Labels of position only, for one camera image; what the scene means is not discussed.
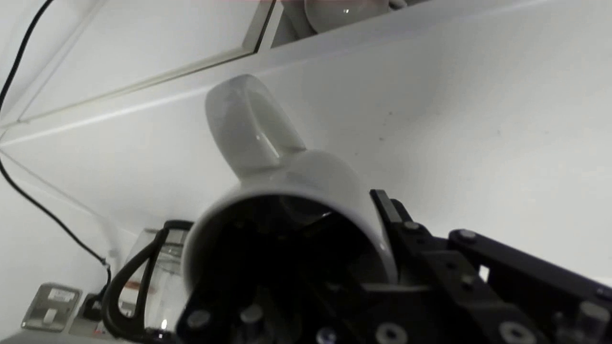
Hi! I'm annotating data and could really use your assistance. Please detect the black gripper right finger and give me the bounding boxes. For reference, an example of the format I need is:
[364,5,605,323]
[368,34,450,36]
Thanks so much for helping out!
[368,187,612,344]

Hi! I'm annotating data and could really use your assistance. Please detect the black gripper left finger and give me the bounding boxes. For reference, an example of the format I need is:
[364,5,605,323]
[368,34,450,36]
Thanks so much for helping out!
[173,206,368,344]

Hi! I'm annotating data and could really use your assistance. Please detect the plain white mug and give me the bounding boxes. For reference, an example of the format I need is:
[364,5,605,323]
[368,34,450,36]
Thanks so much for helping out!
[181,72,399,311]

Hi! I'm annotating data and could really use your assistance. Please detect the glass electric kettle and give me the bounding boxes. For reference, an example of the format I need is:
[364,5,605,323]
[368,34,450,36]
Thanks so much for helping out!
[100,218,196,340]

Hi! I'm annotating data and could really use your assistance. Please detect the small wall socket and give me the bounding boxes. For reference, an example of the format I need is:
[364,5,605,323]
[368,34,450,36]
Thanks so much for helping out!
[20,283,85,334]

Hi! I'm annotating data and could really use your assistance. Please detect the black kettle power cable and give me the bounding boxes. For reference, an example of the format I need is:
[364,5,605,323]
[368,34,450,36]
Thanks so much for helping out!
[0,0,114,292]

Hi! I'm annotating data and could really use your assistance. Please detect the white wall cabinets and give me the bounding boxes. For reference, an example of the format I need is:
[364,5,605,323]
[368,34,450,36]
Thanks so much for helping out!
[0,0,550,149]

